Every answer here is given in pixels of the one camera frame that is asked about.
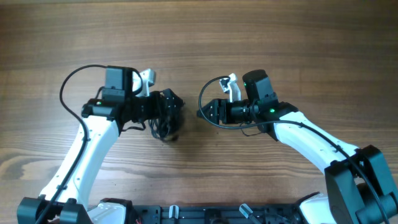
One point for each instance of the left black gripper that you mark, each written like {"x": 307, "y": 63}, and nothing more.
{"x": 156, "y": 111}

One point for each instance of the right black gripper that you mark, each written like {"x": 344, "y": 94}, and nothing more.
{"x": 217, "y": 112}

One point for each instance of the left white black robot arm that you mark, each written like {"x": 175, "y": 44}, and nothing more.
{"x": 125, "y": 97}

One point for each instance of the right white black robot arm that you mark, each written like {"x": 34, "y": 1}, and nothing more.
{"x": 359, "y": 185}

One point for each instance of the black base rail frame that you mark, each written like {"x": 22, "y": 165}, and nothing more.
{"x": 211, "y": 214}

